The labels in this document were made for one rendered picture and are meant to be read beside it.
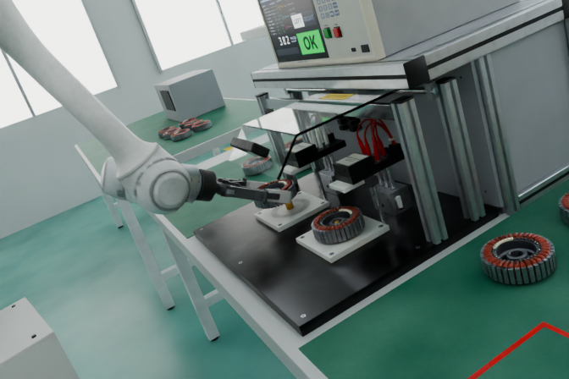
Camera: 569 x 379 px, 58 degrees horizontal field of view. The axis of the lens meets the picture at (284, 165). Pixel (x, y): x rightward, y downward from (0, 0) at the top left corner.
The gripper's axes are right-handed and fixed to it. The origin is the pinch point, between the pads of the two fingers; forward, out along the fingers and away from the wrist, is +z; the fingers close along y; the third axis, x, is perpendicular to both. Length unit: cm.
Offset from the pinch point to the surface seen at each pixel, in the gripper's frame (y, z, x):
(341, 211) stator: 22.6, 6.0, 0.3
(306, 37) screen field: 11.0, -3.7, 37.2
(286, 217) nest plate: 4.5, 2.4, -5.4
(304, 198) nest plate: -1.5, 9.9, -1.0
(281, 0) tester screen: 4.8, -8.4, 45.2
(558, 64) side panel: 45, 36, 38
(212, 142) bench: -133, 27, 4
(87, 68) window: -447, -10, 44
